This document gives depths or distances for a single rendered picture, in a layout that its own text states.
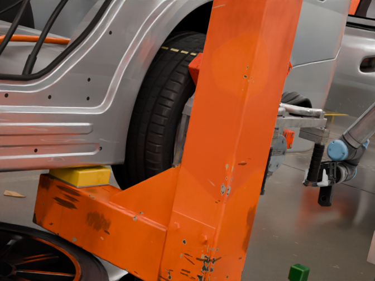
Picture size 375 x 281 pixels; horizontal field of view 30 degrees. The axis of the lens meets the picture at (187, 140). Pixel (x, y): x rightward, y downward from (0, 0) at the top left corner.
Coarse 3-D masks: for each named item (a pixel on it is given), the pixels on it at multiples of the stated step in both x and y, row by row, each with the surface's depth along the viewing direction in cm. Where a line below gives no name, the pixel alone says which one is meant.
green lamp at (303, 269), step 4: (296, 264) 183; (300, 264) 183; (292, 268) 181; (296, 268) 180; (300, 268) 180; (304, 268) 181; (308, 268) 182; (292, 272) 181; (296, 272) 180; (300, 272) 180; (304, 272) 180; (308, 272) 182; (288, 276) 182; (292, 276) 181; (296, 276) 180; (300, 276) 180; (304, 276) 180; (308, 276) 182; (292, 280) 181; (296, 280) 180; (300, 280) 180; (304, 280) 181
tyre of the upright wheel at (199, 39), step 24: (168, 48) 231; (192, 48) 228; (168, 72) 222; (144, 96) 223; (168, 96) 218; (144, 120) 221; (168, 120) 218; (144, 144) 222; (168, 144) 221; (120, 168) 234; (144, 168) 225; (168, 168) 224
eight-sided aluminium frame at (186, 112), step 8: (192, 96) 220; (192, 104) 217; (184, 112) 218; (184, 120) 218; (184, 128) 219; (280, 128) 256; (184, 136) 220; (184, 144) 221; (176, 152) 221; (176, 160) 221
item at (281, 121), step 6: (276, 120) 215; (282, 120) 218; (288, 120) 220; (294, 120) 223; (300, 120) 226; (306, 120) 230; (312, 120) 233; (318, 120) 236; (324, 120) 240; (276, 126) 216; (282, 126) 219; (288, 126) 221; (294, 126) 224; (300, 126) 227; (306, 126) 231; (312, 126) 234; (318, 126) 237; (324, 126) 241
